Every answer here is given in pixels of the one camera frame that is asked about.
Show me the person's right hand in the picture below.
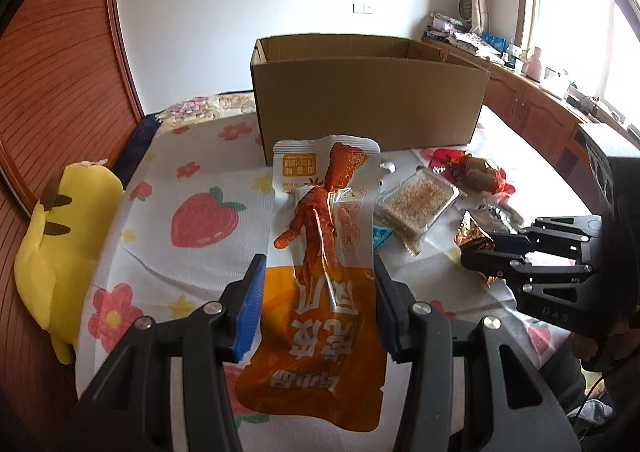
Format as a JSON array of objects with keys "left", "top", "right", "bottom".
[{"left": 571, "top": 332, "right": 610, "bottom": 369}]

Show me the wooden cabinet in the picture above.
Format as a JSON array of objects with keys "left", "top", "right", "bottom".
[{"left": 422, "top": 34, "right": 640, "bottom": 173}]

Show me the yellow plush toy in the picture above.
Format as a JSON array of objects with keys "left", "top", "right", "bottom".
[{"left": 14, "top": 159, "right": 125, "bottom": 365}]

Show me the window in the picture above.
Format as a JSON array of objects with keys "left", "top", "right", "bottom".
[{"left": 520, "top": 0, "right": 640, "bottom": 133}]

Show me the small blue snack packet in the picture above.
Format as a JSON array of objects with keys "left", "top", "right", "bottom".
[{"left": 372, "top": 224, "right": 397, "bottom": 251}]

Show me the floral quilt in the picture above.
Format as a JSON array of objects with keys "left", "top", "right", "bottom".
[{"left": 145, "top": 92, "right": 257, "bottom": 133}]

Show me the bronze foil snack packet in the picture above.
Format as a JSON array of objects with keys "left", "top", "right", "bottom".
[{"left": 454, "top": 211, "right": 506, "bottom": 289}]

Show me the clear tray of sesame snack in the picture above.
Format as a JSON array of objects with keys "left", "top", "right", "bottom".
[{"left": 375, "top": 167, "right": 461, "bottom": 255}]

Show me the red snack packet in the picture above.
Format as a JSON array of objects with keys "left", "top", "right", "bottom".
[{"left": 429, "top": 148, "right": 516, "bottom": 196}]

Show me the grey and white snack packet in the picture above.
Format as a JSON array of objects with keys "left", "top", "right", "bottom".
[{"left": 470, "top": 196, "right": 526, "bottom": 233}]

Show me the strawberry print blanket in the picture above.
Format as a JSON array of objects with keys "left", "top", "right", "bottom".
[{"left": 75, "top": 104, "right": 576, "bottom": 452}]

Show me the wooden wardrobe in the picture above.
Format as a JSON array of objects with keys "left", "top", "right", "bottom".
[{"left": 0, "top": 0, "right": 147, "bottom": 220}]

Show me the stack of books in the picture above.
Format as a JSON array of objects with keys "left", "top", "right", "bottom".
[{"left": 424, "top": 12, "right": 507, "bottom": 63}]

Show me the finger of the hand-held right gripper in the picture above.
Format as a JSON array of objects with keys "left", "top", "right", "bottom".
[
  {"left": 459, "top": 249, "right": 608, "bottom": 335},
  {"left": 492, "top": 215, "right": 606, "bottom": 260}
]

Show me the cardboard box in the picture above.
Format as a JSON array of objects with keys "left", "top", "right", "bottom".
[{"left": 248, "top": 34, "right": 491, "bottom": 167}]

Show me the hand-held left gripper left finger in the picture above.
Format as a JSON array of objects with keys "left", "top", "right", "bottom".
[{"left": 70, "top": 254, "right": 268, "bottom": 452}]

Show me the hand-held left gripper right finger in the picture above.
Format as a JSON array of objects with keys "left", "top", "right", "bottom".
[{"left": 372, "top": 256, "right": 583, "bottom": 452}]

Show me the person's right forearm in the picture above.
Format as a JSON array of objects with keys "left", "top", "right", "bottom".
[{"left": 539, "top": 343, "right": 608, "bottom": 452}]

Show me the orange and white snack packet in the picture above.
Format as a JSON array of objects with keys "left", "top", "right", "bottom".
[{"left": 235, "top": 134, "right": 388, "bottom": 433}]

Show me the pink bottle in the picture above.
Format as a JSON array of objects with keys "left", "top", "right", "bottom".
[{"left": 526, "top": 46, "right": 545, "bottom": 81}]

